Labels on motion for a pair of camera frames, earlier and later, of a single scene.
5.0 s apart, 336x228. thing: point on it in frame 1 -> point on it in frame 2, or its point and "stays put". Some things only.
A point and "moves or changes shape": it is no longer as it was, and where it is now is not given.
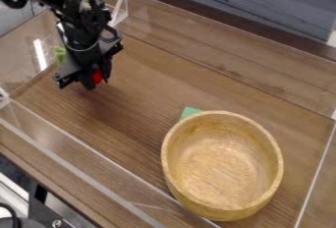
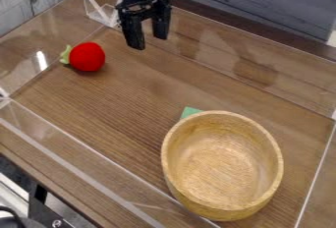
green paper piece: x=190 y=111 stays put
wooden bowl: x=221 y=162 stays put
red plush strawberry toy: x=58 y=52 moves or changes shape
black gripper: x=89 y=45 -> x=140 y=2
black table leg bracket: x=41 y=212 stays put
